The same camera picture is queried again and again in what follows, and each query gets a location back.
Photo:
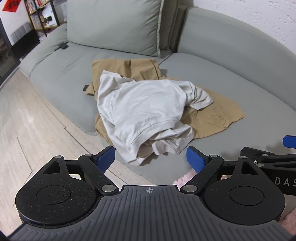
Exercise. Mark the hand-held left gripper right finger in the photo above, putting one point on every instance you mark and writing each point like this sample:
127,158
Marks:
195,160

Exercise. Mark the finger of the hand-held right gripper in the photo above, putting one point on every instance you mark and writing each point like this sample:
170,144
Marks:
290,141
266,156

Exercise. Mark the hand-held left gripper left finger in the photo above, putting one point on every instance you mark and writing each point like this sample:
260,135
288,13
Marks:
106,159

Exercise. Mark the white t-shirt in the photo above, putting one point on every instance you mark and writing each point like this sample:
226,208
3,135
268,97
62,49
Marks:
138,104

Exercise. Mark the pink fluffy blanket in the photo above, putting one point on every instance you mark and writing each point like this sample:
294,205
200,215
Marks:
185,179

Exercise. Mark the grey sofa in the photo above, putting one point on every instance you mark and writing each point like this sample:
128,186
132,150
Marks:
231,69

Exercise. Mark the tan pants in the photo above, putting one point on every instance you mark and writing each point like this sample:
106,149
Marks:
129,67

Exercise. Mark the black remote control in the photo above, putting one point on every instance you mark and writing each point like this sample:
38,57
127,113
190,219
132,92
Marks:
63,45

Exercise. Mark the large grey sofa cushion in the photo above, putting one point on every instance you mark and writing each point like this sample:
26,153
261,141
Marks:
111,23

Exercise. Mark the dark cabinet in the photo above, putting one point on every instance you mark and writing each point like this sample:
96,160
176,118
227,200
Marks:
7,58

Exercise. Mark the bookshelf with books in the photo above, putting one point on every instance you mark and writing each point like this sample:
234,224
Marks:
39,18

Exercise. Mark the red wall decoration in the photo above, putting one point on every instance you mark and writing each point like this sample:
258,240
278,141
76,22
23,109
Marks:
10,5

